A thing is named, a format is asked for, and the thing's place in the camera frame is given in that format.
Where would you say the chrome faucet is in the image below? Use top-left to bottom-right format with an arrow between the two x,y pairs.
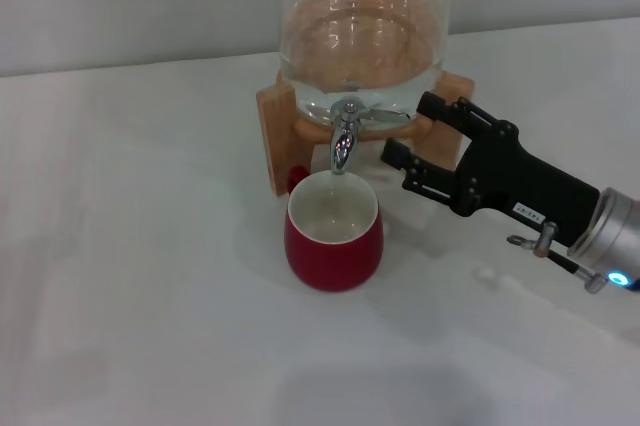
327,98 -> 412,176

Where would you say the red ceramic cup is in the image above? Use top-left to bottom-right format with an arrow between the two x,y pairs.
283,164 -> 385,292

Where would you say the glass water dispenser jar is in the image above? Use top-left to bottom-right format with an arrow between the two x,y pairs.
276,0 -> 454,128

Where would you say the wooden dispenser stand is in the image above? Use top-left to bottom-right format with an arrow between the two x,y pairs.
255,70 -> 474,197

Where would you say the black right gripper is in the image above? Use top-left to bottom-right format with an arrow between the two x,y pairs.
381,90 -> 601,250

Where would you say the black cable with metal connector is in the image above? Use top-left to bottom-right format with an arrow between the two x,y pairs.
507,220 -> 606,293

